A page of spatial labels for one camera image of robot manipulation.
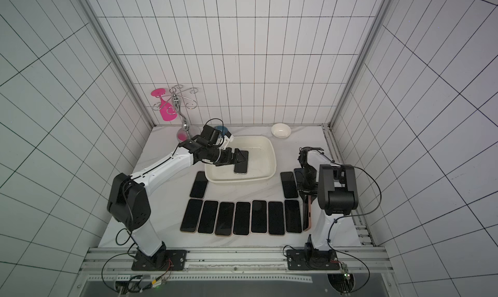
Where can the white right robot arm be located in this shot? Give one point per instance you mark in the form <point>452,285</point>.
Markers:
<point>334,187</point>

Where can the aluminium mounting rail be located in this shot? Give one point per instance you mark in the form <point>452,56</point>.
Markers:
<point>112,265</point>

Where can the blue ceramic bowl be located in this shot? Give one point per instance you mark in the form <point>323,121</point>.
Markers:
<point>223,131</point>

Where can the chrome glass holder stand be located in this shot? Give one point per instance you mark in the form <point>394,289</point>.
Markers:
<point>181,102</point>

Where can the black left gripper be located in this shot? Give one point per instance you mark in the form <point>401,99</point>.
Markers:
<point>227,159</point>

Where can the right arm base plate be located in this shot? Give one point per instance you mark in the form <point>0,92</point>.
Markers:
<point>300,260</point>

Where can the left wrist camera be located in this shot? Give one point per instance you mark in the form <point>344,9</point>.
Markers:
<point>211,137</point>

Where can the white plastic storage box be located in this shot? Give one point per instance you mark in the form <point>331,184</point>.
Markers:
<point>256,160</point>

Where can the pink stack phone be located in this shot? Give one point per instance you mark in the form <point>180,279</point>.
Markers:
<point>306,210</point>

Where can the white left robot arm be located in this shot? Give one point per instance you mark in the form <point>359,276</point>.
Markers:
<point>129,196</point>

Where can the white ceramic bowl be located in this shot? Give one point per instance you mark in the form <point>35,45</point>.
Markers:
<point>281,130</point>

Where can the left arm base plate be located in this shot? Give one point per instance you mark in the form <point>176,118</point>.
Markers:
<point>173,260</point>

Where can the pink plastic wine glass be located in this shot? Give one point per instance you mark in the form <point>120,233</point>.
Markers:
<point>165,108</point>

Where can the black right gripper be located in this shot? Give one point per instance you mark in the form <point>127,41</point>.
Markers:
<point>306,190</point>

